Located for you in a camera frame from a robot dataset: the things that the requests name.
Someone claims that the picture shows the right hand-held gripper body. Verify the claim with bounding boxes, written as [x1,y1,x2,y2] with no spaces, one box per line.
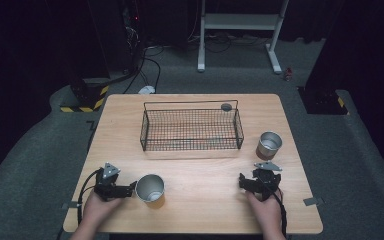
[245,161,283,202]

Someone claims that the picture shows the white power strip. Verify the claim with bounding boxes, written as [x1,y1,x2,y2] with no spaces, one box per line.
[137,85,157,96]

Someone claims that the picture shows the black yellow striped base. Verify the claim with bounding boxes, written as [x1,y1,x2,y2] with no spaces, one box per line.
[59,77,111,114]
[297,85,351,116]

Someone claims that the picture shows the small red object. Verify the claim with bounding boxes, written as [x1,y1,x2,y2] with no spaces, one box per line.
[283,66,294,83]

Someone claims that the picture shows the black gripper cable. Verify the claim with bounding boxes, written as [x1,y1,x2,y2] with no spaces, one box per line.
[272,185,289,238]
[76,168,102,226]

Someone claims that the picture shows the black wire basket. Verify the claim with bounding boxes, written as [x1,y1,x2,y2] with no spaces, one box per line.
[139,99,245,152]

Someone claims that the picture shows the person's left hand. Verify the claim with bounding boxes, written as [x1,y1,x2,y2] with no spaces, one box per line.
[81,190,125,232]

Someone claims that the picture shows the black floor cable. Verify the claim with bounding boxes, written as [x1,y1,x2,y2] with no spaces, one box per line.
[122,45,165,95]
[187,30,272,55]

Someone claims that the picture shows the grey tape piece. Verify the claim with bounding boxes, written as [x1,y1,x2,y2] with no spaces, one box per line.
[302,196,326,207]
[61,200,83,211]

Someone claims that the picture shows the person's right hand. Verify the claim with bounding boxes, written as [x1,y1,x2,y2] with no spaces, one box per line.
[245,190,285,235]

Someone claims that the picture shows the black equipment tower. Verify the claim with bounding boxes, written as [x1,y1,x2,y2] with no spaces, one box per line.
[121,0,149,75]

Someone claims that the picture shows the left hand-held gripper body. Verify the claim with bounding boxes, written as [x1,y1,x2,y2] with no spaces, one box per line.
[94,162,128,203]

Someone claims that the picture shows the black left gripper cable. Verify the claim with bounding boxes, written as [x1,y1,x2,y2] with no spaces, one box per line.
[76,168,102,226]

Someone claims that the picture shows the stainless steel cup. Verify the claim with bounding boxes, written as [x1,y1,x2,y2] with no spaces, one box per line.
[255,130,284,161]
[134,173,166,204]

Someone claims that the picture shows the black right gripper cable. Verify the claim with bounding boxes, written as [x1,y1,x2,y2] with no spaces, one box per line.
[272,185,289,238]

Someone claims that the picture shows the white metal stand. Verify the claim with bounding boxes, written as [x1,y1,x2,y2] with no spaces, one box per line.
[196,0,290,75]

